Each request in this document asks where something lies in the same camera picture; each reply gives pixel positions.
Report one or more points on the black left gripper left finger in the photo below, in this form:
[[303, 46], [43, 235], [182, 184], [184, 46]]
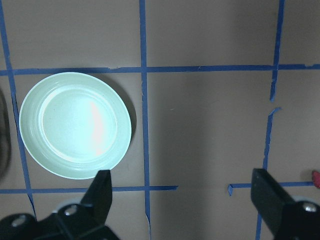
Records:
[[98, 197]]

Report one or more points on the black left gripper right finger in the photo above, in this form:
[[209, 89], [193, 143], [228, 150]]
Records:
[[269, 198]]

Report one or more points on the red strawberry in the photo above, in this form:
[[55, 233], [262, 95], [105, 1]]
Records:
[[315, 175]]

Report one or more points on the pale green round plate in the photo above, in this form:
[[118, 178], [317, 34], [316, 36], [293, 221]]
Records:
[[74, 125]]

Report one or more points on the brown wicker basket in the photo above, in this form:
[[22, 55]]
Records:
[[5, 137]]

